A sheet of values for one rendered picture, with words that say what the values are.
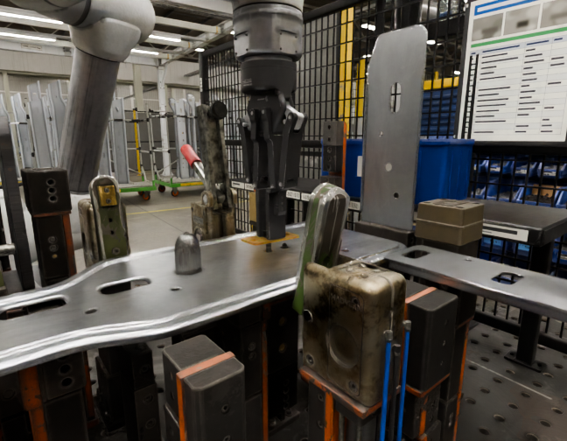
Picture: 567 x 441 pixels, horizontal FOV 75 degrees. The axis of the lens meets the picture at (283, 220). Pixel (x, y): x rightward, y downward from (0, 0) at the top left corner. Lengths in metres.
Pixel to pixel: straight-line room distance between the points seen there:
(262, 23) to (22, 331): 0.40
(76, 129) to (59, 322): 0.76
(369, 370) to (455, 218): 0.34
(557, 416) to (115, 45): 1.15
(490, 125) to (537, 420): 0.56
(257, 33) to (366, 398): 0.41
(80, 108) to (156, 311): 0.77
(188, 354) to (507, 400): 0.64
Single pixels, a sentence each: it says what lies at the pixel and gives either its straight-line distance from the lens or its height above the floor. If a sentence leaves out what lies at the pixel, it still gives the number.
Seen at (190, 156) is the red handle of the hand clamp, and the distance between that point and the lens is 0.71.
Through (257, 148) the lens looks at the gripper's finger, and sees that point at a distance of 0.53.
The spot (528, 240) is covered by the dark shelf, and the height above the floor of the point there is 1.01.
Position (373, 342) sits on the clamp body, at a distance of 0.33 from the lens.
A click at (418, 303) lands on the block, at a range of 0.45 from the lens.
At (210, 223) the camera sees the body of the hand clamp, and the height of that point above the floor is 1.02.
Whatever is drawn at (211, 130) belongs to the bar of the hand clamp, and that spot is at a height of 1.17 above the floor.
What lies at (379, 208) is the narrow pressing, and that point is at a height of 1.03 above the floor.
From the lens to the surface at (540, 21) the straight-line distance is 0.93.
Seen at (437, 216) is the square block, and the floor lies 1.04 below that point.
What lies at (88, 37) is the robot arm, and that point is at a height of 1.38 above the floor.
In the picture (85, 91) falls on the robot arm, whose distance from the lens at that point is 1.06.
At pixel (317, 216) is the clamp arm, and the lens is 0.35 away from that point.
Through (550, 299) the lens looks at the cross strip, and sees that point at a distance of 0.47.
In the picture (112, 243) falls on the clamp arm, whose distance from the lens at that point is 0.59.
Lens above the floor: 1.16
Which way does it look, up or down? 13 degrees down
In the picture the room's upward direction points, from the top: straight up
